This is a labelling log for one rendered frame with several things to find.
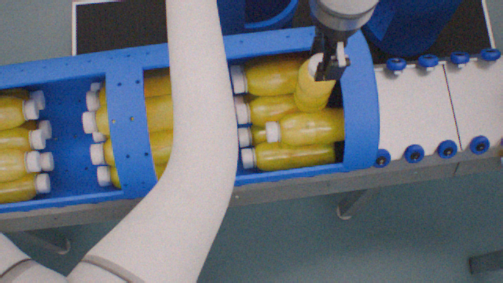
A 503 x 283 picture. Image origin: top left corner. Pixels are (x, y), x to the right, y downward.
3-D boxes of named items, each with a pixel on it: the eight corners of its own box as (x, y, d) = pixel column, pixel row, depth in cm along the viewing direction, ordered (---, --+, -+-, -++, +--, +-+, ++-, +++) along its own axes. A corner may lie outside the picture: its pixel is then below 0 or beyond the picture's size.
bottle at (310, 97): (312, 75, 132) (322, 41, 116) (334, 101, 131) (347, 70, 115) (285, 94, 131) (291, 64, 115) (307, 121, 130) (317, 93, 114)
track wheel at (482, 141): (492, 138, 143) (489, 133, 145) (472, 141, 143) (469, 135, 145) (489, 155, 146) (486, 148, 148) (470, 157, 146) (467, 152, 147)
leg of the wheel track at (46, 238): (71, 253, 233) (16, 229, 172) (55, 255, 232) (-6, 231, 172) (70, 237, 234) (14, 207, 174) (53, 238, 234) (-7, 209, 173)
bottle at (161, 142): (187, 154, 135) (105, 164, 134) (183, 121, 133) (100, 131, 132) (188, 165, 129) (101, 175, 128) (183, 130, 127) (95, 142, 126)
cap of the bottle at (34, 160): (33, 174, 131) (42, 173, 131) (27, 169, 127) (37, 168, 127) (32, 155, 132) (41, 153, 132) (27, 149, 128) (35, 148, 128)
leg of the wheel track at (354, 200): (354, 218, 238) (394, 181, 177) (337, 220, 238) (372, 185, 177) (351, 201, 239) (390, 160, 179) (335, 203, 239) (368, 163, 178)
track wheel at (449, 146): (460, 142, 143) (457, 137, 144) (440, 145, 143) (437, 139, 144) (457, 159, 146) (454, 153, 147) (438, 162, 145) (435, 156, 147)
